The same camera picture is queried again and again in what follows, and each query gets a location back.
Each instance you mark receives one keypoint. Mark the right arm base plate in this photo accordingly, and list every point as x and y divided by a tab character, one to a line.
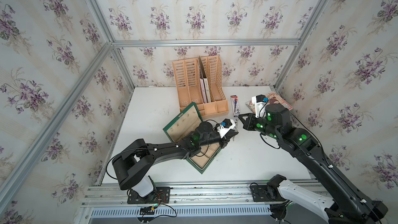
265	193

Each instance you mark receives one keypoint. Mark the pink cartoon spiral notebook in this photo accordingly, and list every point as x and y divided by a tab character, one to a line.
273	98

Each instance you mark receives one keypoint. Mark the green jewelry box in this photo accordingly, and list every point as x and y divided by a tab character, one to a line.
184	126

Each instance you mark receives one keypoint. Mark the peach plastic file organizer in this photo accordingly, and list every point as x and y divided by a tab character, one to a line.
199	80

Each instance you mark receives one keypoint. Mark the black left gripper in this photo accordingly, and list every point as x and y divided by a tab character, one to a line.
225	143

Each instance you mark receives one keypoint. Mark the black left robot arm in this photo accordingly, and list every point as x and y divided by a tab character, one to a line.
132	164

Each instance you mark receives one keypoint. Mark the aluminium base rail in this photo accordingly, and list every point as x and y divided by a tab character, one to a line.
189	193

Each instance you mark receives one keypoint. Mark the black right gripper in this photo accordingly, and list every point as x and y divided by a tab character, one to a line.
247	123

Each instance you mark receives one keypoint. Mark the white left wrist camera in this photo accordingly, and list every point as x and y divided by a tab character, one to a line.
225	126

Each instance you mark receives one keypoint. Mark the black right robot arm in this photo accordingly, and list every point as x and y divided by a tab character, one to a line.
346	203

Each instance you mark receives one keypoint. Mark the books in file organizer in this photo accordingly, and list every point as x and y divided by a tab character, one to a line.
204	82

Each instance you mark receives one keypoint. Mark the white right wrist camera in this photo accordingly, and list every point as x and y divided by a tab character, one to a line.
259	103

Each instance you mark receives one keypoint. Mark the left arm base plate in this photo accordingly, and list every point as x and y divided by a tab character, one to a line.
159	195

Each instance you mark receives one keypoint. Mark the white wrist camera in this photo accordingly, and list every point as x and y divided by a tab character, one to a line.
259	103
225	126

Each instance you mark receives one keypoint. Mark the small pen box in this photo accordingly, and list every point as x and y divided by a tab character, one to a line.
235	105

